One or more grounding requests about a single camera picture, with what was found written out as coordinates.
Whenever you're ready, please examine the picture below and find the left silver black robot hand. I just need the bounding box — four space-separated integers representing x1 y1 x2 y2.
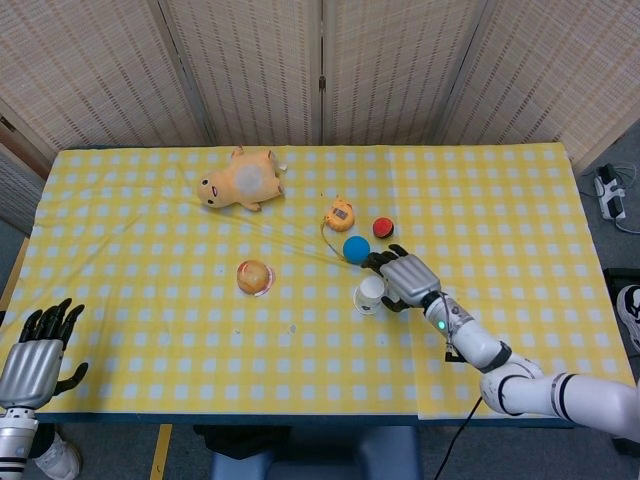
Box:
0 297 90 410

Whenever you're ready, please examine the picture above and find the white and black sneaker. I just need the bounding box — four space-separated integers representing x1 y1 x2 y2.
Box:
615 284 640 354

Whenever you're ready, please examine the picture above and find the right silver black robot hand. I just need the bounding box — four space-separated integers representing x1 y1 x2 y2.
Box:
359 243 443 315

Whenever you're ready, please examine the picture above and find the small orange-brown bowl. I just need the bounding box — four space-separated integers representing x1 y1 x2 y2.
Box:
236 258 277 299

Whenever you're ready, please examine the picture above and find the blue ball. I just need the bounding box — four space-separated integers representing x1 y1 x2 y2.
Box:
342 235 372 264

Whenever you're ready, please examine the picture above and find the woven folding screen panel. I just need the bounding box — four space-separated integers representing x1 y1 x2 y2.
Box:
321 0 490 148
158 0 325 149
0 0 217 166
433 0 640 175

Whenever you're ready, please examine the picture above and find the yellow checked tablecloth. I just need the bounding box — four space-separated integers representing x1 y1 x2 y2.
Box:
386 143 637 424
9 146 420 417

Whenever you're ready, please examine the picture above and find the white power strip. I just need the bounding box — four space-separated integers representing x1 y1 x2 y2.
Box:
593 164 629 222

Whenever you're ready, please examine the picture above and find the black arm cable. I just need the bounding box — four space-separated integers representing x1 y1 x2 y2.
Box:
433 292 489 480

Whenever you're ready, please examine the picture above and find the brown framed woven panel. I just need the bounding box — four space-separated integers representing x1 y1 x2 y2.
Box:
0 114 52 237

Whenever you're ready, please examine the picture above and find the yellow plush animal toy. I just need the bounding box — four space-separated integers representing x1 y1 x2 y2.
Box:
196 145 290 212

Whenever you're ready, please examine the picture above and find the white paper cup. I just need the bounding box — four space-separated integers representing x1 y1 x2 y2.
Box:
355 274 387 314
352 287 377 318

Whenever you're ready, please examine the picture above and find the orange keychain toy with cord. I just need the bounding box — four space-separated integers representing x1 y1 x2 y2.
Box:
321 195 357 263

